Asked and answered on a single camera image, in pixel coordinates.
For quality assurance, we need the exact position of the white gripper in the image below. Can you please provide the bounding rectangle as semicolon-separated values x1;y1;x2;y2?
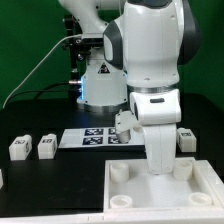
130;90;181;174

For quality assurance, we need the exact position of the white square tabletop panel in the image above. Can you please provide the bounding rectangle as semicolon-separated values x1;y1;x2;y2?
104;157;224;212

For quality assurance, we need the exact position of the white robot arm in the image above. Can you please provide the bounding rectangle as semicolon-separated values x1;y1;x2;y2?
58;0;199;174

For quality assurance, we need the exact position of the paper sheet with markers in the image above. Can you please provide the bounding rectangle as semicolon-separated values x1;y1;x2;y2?
57;126;148;150

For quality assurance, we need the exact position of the white part at edge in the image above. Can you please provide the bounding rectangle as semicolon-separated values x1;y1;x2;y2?
0;169;4;190

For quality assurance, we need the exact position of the silver camera on base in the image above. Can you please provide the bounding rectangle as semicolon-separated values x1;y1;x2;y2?
75;33;104;47

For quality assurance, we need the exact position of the white cable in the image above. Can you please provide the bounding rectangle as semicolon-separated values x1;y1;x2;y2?
2;33;84;109

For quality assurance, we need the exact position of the black cable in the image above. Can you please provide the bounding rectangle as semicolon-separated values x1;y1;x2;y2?
6;81;83;105

